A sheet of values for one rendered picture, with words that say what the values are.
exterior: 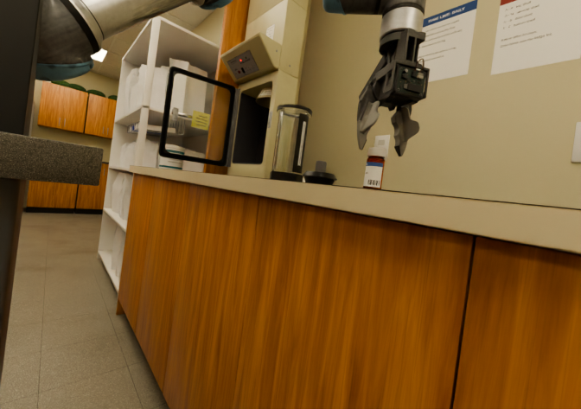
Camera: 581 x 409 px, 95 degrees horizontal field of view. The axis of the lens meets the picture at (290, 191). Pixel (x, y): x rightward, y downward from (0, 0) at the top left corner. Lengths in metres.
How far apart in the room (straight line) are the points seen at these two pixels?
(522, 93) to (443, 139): 0.25
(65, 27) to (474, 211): 0.70
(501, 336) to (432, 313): 0.07
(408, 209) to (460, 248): 0.08
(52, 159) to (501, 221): 0.45
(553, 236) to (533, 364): 0.14
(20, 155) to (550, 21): 1.28
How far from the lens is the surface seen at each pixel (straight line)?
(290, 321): 0.60
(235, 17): 1.63
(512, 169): 1.11
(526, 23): 1.27
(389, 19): 0.61
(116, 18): 0.72
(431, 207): 0.38
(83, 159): 0.34
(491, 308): 0.40
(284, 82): 1.21
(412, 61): 0.55
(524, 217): 0.36
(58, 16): 0.68
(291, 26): 1.32
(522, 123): 1.14
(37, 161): 0.34
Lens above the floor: 0.92
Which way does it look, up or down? level
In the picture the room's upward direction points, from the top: 8 degrees clockwise
